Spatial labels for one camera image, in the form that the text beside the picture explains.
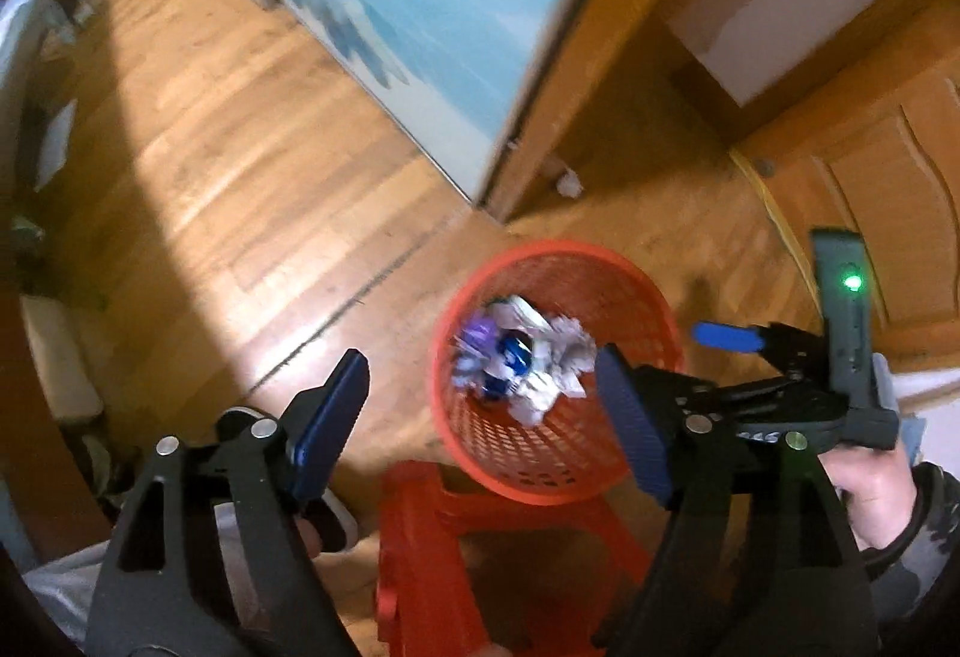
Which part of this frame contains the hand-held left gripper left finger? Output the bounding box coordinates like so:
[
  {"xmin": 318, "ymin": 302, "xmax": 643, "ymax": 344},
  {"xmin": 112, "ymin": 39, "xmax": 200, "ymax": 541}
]
[{"xmin": 84, "ymin": 348, "xmax": 371, "ymax": 657}]

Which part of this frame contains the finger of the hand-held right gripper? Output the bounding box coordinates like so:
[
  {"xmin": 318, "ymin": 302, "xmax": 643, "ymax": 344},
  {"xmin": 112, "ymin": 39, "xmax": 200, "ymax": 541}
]
[
  {"xmin": 636, "ymin": 364, "xmax": 850, "ymax": 437},
  {"xmin": 693, "ymin": 321, "xmax": 832, "ymax": 377}
]

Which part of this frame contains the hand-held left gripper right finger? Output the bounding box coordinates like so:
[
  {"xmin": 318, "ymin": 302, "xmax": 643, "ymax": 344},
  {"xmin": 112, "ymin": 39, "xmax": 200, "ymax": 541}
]
[{"xmin": 594, "ymin": 342, "xmax": 880, "ymax": 657}]

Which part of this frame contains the white paper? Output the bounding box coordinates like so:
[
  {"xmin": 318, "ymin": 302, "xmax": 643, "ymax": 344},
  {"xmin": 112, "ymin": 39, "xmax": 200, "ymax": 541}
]
[
  {"xmin": 536, "ymin": 316, "xmax": 599, "ymax": 401},
  {"xmin": 506, "ymin": 376, "xmax": 565, "ymax": 431}
]

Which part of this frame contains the red mesh waste basket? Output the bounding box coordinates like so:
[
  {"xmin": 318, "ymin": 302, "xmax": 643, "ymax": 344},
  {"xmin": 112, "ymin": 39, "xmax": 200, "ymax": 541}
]
[{"xmin": 427, "ymin": 242, "xmax": 685, "ymax": 506}]

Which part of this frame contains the person's right forearm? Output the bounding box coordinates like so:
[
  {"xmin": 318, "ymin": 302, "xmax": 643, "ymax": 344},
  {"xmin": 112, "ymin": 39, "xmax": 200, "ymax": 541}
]
[{"xmin": 862, "ymin": 462, "xmax": 960, "ymax": 657}]

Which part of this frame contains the person's right hand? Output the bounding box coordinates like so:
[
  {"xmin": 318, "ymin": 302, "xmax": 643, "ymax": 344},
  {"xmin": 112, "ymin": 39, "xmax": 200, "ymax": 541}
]
[{"xmin": 832, "ymin": 445, "xmax": 920, "ymax": 551}]

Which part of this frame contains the wooden door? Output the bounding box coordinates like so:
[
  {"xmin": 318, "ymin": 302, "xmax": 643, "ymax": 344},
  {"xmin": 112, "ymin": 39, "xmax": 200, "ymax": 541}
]
[{"xmin": 731, "ymin": 55, "xmax": 960, "ymax": 362}]

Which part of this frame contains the red plastic stool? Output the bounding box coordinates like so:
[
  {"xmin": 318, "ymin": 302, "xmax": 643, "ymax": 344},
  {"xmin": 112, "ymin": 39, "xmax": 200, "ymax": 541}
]
[{"xmin": 375, "ymin": 460, "xmax": 655, "ymax": 657}]

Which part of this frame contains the purple wrapper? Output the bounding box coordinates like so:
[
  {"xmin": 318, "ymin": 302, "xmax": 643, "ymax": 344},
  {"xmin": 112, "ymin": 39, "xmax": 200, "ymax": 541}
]
[{"xmin": 453, "ymin": 314, "xmax": 500, "ymax": 379}]

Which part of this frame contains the white box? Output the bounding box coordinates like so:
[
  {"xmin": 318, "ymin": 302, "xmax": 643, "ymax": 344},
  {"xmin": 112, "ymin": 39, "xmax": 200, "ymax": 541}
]
[{"xmin": 20, "ymin": 295, "xmax": 105, "ymax": 423}]

